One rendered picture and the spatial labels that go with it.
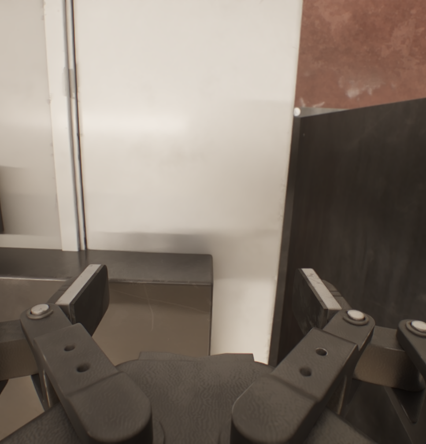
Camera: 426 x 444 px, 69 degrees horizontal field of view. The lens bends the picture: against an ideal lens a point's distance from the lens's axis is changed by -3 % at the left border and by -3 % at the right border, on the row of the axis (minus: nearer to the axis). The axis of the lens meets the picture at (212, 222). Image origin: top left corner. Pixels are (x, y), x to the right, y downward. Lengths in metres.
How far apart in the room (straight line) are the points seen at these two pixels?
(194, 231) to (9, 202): 0.11
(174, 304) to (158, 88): 0.11
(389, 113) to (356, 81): 0.56
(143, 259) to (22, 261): 0.07
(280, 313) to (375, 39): 0.93
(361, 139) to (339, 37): 0.53
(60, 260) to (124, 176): 0.06
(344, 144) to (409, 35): 0.58
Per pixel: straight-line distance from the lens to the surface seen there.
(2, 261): 0.20
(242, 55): 0.19
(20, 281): 0.18
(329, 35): 1.11
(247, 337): 0.22
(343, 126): 0.72
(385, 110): 0.58
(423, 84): 1.22
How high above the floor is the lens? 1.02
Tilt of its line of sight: 74 degrees down
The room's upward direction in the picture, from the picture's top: 178 degrees clockwise
